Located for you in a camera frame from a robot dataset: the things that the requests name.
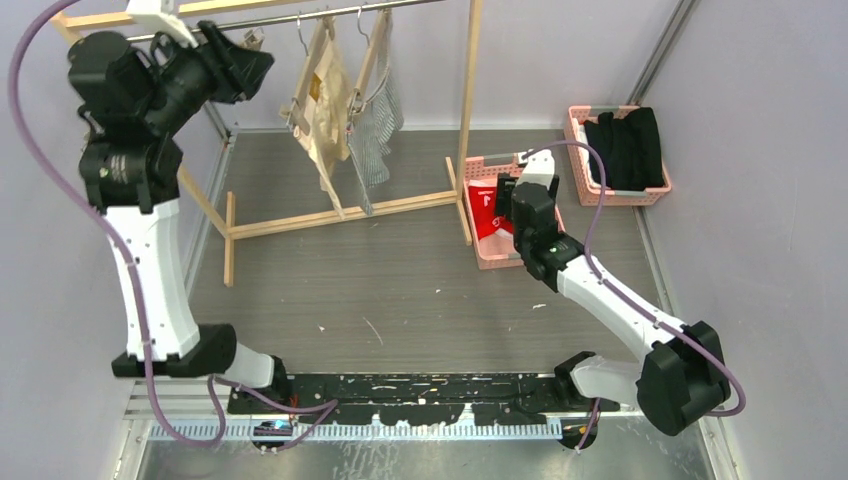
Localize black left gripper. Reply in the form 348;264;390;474
141;20;275;136

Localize red underwear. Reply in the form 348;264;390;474
468;180;513;240

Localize wooden hanger of beige underwear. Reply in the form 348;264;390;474
280;15;352;135

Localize beige underwear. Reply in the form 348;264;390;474
284;19;359;220

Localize wooden hanger of red underwear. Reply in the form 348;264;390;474
240;27;265;51

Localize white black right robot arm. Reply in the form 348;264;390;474
494;174;732;436

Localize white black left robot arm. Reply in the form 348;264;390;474
68;20;292;413

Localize wooden hanger of striped underwear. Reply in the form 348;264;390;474
347;6;391;121

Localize grey striped underwear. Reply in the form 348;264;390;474
345;10;404;216

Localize near pink basket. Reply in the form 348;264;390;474
463;152;565;270

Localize pink basket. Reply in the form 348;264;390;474
563;105;672;207
463;152;565;270

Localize far pink basket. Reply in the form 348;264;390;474
563;105;672;207

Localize black clothes in basket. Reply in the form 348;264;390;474
583;107;666;191

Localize wooden clothes rack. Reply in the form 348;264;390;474
48;0;483;287

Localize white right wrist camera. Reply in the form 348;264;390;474
516;149;556;189

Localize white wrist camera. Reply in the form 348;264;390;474
124;0;199;47
516;149;556;189

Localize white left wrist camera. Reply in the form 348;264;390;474
124;0;199;47

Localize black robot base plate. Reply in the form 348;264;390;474
259;373;593;427

